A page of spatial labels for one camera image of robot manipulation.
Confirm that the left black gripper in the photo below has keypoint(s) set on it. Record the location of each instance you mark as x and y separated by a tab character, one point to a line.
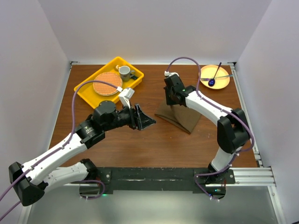
138	118

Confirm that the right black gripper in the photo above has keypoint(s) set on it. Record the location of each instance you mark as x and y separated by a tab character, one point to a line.
169	102

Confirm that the brown cloth napkin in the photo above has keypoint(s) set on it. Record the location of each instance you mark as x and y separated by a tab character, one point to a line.
182	117

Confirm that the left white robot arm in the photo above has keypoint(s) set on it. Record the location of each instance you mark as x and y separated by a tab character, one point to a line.
33	179

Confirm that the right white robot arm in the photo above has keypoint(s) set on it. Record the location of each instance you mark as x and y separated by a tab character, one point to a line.
232	127

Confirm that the iridescent fork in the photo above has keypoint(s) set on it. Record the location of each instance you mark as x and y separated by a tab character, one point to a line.
207	79

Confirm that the purple iridescent spoon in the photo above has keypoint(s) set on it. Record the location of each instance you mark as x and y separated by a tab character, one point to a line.
211	82

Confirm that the yellow round plate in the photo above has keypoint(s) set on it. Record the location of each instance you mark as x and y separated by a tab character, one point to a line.
220	75

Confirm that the orange woven coaster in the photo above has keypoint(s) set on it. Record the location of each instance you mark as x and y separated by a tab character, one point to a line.
107	83

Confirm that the grey ceramic mug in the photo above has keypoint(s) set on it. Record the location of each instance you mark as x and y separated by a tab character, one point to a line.
126	73

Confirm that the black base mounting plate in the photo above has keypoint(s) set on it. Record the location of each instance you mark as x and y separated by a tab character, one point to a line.
109	180

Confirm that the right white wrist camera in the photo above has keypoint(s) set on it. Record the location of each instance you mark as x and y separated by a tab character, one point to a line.
168	74

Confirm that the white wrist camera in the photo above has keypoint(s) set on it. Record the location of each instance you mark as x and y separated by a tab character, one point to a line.
125	96
168	74

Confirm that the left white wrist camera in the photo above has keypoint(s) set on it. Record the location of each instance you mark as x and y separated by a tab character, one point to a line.
125	96

